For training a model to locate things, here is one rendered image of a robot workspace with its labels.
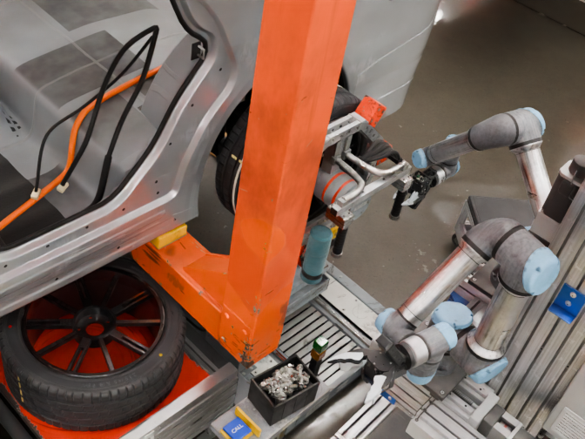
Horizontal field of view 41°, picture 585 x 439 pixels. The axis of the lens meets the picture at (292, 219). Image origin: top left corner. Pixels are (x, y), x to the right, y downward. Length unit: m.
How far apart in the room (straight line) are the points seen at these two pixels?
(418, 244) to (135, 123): 1.83
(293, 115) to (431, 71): 3.57
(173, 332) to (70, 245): 0.54
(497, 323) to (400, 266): 1.80
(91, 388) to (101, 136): 0.87
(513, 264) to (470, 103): 3.30
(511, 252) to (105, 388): 1.42
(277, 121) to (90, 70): 1.26
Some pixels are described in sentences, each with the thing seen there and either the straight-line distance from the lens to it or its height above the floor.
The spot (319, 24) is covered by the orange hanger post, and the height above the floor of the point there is 1.88.
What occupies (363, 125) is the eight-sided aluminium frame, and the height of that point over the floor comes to 1.10.
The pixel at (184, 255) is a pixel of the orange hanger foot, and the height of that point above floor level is 0.68.
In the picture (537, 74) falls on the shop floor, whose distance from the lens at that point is 5.91.
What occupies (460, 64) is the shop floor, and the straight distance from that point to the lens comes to 5.72.
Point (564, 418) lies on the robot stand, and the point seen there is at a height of 0.86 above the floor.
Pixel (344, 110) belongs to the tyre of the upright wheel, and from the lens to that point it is 2.97.
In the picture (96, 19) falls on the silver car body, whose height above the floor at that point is 1.05.
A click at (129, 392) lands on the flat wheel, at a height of 0.48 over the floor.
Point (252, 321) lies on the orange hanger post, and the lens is 2.62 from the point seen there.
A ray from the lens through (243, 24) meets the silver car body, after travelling 2.57.
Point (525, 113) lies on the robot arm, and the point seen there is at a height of 1.31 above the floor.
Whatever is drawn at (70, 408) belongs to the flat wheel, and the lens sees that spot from 2.85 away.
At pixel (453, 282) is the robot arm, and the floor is 1.29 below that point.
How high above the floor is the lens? 2.81
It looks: 43 degrees down
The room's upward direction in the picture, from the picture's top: 12 degrees clockwise
